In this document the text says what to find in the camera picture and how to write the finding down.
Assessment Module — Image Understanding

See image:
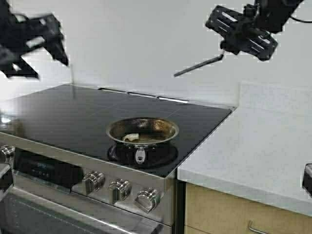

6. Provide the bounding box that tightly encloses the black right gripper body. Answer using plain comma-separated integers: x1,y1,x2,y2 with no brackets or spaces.
205,4,278,61

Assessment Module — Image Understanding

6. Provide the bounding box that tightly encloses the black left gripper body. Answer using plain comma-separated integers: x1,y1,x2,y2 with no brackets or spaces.
0,4,69,79

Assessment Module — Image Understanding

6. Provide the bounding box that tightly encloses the black spatula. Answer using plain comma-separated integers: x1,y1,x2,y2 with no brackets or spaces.
174,50,225,77

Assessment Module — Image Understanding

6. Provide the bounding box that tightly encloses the steel frying pan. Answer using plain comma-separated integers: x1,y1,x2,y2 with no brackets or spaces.
106,117,179,168

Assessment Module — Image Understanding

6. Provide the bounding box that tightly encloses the white shrimp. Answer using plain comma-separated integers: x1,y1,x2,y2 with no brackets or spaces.
122,133,140,142

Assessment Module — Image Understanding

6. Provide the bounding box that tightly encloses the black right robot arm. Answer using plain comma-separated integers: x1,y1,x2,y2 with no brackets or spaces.
205,0,302,61

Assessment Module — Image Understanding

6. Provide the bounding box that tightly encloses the steel stove knob far left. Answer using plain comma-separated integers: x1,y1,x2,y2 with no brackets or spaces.
0,145,15,163

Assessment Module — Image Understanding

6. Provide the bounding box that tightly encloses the steel stove knob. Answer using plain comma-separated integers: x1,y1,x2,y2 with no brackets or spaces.
82,171,105,195
134,188,161,213
108,179,132,204
0,145,15,163

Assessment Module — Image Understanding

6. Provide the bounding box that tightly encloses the stainless steel stove black cooktop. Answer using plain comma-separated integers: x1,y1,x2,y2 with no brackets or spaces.
0,84,233,234

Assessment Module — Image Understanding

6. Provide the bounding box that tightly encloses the black object at right edge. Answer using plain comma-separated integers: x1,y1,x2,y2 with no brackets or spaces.
302,163,312,196

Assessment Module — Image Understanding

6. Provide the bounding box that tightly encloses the light wooden base cabinet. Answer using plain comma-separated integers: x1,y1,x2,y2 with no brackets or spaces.
184,183,312,234

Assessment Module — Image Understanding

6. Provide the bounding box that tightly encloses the steel stove knob middle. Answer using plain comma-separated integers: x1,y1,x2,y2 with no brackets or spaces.
108,179,132,204

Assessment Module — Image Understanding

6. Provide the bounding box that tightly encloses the steel stove knob right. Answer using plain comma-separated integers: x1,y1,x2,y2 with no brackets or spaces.
134,188,161,213

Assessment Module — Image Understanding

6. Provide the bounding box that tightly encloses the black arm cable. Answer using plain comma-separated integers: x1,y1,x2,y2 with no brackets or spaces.
290,15,312,24

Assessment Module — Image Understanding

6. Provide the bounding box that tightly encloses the silver drawer handle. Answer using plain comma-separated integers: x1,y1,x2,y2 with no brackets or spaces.
247,220,270,234

